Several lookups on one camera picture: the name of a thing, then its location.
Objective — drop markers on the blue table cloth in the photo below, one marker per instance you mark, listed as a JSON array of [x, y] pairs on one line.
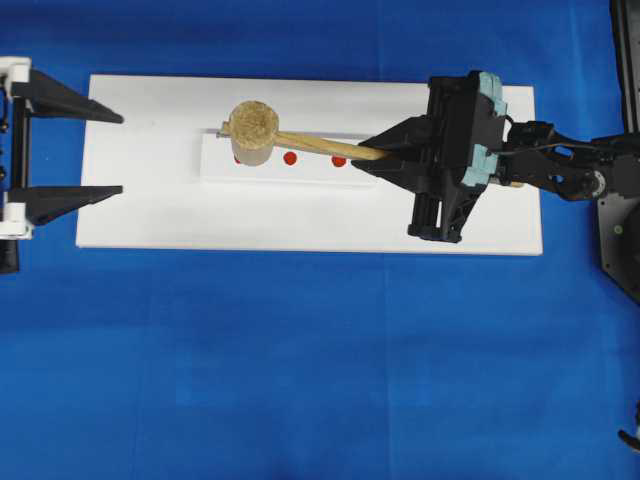
[[121, 364]]

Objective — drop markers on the white raised target strip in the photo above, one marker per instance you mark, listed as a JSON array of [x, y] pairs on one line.
[[284, 167]]

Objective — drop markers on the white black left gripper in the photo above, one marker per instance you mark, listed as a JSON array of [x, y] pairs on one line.
[[34, 93]]

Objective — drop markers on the wooden mallet hammer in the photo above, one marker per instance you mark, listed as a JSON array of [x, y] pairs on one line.
[[253, 129]]

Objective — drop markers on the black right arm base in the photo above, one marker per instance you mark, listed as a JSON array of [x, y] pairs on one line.
[[618, 227]]

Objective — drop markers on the black aluminium frame rail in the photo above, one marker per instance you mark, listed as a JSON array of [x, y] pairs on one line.
[[625, 29]]

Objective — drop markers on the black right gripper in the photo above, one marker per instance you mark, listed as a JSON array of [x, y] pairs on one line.
[[462, 131]]

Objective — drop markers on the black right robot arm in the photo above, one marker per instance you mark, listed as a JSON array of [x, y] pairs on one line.
[[534, 153]]

